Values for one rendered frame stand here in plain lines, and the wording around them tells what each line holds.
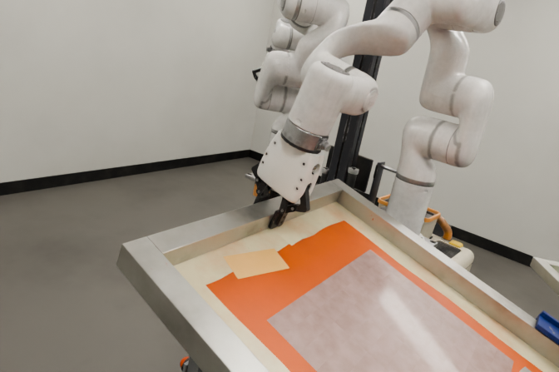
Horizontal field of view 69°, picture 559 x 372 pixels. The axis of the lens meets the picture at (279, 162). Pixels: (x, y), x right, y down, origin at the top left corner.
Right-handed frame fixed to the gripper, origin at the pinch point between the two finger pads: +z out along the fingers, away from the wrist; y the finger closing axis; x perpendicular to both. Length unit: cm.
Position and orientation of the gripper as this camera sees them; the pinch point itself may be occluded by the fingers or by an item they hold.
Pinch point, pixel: (269, 210)
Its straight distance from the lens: 75.9
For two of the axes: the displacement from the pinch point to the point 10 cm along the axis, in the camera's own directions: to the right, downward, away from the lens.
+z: -3.7, 8.3, 4.0
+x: -6.0, 1.2, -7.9
